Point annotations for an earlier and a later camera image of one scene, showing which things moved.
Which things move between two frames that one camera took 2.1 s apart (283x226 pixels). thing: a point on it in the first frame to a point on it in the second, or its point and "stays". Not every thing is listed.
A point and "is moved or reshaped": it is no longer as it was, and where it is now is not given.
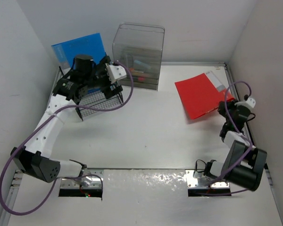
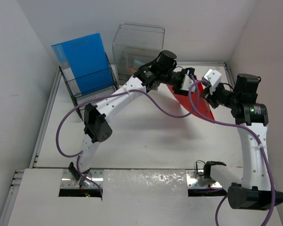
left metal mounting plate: [89, 178] stays
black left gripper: [106, 90] to [184, 72]
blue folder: [65, 52] stays
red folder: [200, 95] is moved or reshaped
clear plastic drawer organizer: [139, 47] stays
